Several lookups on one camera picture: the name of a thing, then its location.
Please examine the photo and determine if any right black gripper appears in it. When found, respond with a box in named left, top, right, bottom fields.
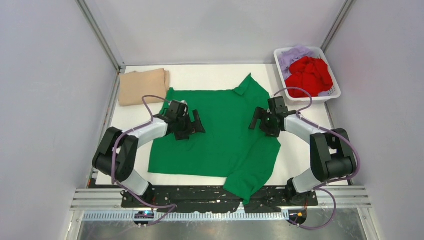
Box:
left=250, top=107, right=282, bottom=139

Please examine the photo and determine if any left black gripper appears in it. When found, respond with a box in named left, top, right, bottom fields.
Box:
left=175, top=111, right=205, bottom=142

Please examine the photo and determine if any green t shirt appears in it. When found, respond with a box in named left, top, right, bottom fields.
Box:
left=148, top=75, right=281, bottom=205

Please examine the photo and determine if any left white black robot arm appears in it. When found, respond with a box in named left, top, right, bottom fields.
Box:
left=92, top=100, right=206, bottom=207

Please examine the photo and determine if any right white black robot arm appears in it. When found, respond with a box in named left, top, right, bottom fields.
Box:
left=249, top=96, right=360, bottom=205

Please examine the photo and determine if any folded beige t shirt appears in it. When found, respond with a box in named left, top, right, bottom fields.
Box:
left=118, top=68, right=170, bottom=107

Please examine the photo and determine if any lavender t shirt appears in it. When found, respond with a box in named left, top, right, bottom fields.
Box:
left=277, top=45, right=315, bottom=80

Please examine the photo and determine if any white plastic basket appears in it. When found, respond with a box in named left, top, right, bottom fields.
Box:
left=273, top=46, right=341, bottom=106

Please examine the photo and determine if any red t shirt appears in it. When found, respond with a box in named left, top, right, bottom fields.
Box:
left=285, top=56, right=334, bottom=98

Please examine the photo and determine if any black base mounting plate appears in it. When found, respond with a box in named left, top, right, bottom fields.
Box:
left=142, top=185, right=318, bottom=214

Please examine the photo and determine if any grey slotted cable duct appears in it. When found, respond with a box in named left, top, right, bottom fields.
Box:
left=82, top=210, right=290, bottom=222

